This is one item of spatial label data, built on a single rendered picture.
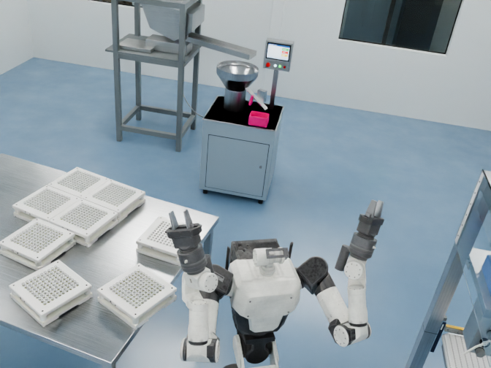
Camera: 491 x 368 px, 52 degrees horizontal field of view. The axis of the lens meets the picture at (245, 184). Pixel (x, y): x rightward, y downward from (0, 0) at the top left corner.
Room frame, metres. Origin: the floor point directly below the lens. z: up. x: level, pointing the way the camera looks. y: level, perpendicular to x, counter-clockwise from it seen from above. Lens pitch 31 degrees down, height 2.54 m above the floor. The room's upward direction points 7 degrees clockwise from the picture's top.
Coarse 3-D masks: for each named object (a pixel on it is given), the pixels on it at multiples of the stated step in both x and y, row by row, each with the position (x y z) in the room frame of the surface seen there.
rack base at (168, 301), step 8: (176, 296) 1.66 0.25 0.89; (104, 304) 1.56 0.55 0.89; (112, 304) 1.56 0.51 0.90; (160, 304) 1.59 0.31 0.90; (168, 304) 1.62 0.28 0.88; (112, 312) 1.54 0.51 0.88; (120, 312) 1.52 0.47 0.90; (152, 312) 1.54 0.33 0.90; (128, 320) 1.48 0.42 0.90; (144, 320) 1.50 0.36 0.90; (136, 328) 1.46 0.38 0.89
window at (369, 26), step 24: (360, 0) 6.54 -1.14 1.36; (384, 0) 6.51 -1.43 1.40; (408, 0) 6.47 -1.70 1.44; (432, 0) 6.44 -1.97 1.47; (456, 0) 6.41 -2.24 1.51; (360, 24) 6.53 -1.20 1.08; (384, 24) 6.50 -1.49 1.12; (408, 24) 6.46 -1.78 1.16; (432, 24) 6.43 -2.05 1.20; (408, 48) 6.45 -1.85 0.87; (432, 48) 6.42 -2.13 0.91
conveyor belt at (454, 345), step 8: (448, 336) 1.67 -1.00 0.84; (456, 336) 1.67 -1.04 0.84; (448, 344) 1.62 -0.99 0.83; (456, 344) 1.62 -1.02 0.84; (464, 344) 1.63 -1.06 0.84; (448, 352) 1.58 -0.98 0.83; (456, 352) 1.58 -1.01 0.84; (448, 360) 1.54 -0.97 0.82; (456, 360) 1.53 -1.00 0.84; (464, 360) 1.54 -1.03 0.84; (472, 360) 1.54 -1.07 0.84; (480, 360) 1.55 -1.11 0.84
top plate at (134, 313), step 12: (120, 276) 1.69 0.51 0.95; (132, 276) 1.70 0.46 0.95; (156, 276) 1.72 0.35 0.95; (108, 288) 1.61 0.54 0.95; (168, 288) 1.65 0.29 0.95; (108, 300) 1.55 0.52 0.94; (120, 300) 1.55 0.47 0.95; (156, 300) 1.57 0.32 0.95; (132, 312) 1.49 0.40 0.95; (144, 312) 1.50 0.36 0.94
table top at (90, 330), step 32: (0, 160) 2.67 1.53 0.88; (0, 192) 2.33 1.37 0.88; (32, 192) 2.37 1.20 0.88; (0, 224) 2.05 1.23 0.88; (128, 224) 2.17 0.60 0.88; (0, 256) 1.81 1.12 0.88; (64, 256) 1.86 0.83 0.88; (96, 256) 1.89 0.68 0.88; (128, 256) 1.91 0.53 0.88; (0, 288) 1.60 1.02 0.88; (96, 288) 1.67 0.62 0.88; (0, 320) 1.43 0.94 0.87; (32, 320) 1.45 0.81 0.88; (64, 320) 1.47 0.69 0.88; (96, 320) 1.49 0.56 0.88; (96, 352) 1.33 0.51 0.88
